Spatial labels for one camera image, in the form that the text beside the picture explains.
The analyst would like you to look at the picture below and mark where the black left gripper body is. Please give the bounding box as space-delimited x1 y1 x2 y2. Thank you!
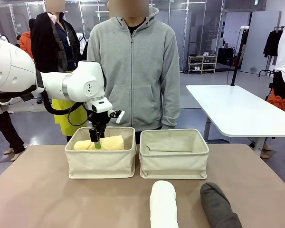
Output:
87 111 109 133

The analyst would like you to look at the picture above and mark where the yellow towel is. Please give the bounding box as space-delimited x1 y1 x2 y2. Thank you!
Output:
73 135 124 151

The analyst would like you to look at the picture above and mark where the beige fabric basket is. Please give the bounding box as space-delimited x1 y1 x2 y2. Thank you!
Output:
139 129 209 180
64 126 136 179

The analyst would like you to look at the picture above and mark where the person in grey hoodie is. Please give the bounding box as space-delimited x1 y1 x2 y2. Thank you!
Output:
86 0 181 145

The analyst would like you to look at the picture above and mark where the person in dark green jacket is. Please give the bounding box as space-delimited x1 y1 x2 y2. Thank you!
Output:
0 95 28 162

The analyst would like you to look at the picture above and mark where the person with yellow skirt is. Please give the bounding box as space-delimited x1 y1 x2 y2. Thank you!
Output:
30 0 89 143

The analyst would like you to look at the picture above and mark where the rolled white towel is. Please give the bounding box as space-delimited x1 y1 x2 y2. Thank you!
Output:
149 180 179 228

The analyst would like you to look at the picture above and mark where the person in orange hoodie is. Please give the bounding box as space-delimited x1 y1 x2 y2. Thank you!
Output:
16 18 53 105

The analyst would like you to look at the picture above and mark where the wooden shoe rack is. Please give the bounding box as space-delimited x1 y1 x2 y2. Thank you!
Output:
187 55 218 74

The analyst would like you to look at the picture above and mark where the rolled dark grey towel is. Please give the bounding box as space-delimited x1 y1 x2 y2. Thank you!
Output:
199 182 243 228

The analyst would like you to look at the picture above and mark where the white side table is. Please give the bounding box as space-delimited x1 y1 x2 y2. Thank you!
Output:
185 84 285 157

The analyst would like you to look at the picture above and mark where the black bag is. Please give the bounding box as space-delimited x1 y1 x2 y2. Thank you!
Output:
217 47 237 65

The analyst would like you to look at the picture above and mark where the black clothes rack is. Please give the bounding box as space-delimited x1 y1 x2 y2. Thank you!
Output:
258 26 285 77

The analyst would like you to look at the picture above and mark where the orange garment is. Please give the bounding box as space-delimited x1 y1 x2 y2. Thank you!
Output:
267 94 285 114

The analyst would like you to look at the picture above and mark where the hanging black coat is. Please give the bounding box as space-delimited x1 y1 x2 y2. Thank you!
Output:
263 29 284 57

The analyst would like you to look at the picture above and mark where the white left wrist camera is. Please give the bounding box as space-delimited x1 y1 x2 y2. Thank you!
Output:
109 109 125 124

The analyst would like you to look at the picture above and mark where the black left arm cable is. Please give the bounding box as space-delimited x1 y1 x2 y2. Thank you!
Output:
41 90 95 127

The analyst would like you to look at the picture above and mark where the black camera stand pole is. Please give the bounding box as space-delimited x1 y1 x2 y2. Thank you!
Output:
230 26 250 86

